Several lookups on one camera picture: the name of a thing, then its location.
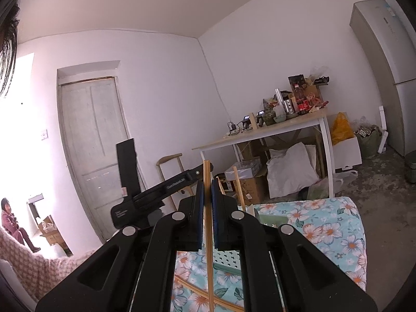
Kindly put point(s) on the white pillow under desk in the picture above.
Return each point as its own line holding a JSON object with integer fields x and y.
{"x": 290, "y": 170}

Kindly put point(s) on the yellow plastic bag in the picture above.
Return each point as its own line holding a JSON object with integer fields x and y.
{"x": 341, "y": 129}

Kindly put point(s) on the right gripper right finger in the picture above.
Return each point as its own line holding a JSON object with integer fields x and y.
{"x": 216, "y": 213}

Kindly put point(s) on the white door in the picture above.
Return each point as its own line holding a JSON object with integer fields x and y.
{"x": 92, "y": 123}

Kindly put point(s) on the wooden chopstick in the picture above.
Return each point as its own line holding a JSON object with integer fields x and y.
{"x": 239, "y": 189}
{"x": 208, "y": 231}

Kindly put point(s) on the seated person in pink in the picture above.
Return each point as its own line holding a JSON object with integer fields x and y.
{"x": 11, "y": 226}

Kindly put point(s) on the cola bottle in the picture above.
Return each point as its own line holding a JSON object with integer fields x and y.
{"x": 303, "y": 105}

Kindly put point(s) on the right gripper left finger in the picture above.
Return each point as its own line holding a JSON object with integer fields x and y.
{"x": 199, "y": 213}

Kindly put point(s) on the wooden chopstick gripper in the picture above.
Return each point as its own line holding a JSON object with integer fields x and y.
{"x": 208, "y": 297}

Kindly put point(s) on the floral turquoise tablecloth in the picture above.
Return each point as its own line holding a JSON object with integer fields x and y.
{"x": 333, "y": 225}

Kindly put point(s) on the checkered pink sleeve forearm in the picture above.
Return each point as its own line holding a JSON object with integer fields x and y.
{"x": 38, "y": 275}

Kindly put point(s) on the grey refrigerator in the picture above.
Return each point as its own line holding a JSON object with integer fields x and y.
{"x": 391, "y": 55}

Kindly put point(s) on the white wooden-top desk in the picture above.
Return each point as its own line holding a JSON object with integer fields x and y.
{"x": 285, "y": 134}

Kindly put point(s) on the wooden chair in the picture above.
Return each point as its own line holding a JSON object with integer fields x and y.
{"x": 169, "y": 166}

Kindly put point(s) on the green sack on floor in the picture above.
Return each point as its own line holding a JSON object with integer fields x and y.
{"x": 369, "y": 139}

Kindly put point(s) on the cardboard box on floor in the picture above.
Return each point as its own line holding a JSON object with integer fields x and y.
{"x": 50, "y": 231}

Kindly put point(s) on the white box under desk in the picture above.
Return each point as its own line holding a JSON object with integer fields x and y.
{"x": 347, "y": 154}

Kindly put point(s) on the mint green utensil holder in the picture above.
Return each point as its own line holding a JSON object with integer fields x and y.
{"x": 242, "y": 237}

